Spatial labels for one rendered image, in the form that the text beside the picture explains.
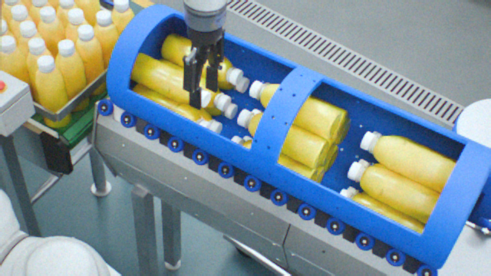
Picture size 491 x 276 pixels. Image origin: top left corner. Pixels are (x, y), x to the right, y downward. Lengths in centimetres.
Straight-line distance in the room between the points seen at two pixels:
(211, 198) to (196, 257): 93
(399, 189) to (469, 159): 16
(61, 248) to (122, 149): 75
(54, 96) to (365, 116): 78
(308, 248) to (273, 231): 10
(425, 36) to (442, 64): 22
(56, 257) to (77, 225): 165
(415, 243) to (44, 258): 74
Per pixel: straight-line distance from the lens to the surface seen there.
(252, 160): 150
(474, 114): 183
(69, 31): 188
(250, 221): 170
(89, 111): 189
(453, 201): 139
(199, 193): 174
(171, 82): 161
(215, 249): 266
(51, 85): 175
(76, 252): 111
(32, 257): 111
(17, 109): 171
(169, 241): 244
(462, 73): 358
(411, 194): 145
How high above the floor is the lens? 225
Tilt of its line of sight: 48 degrees down
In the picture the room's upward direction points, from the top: 5 degrees clockwise
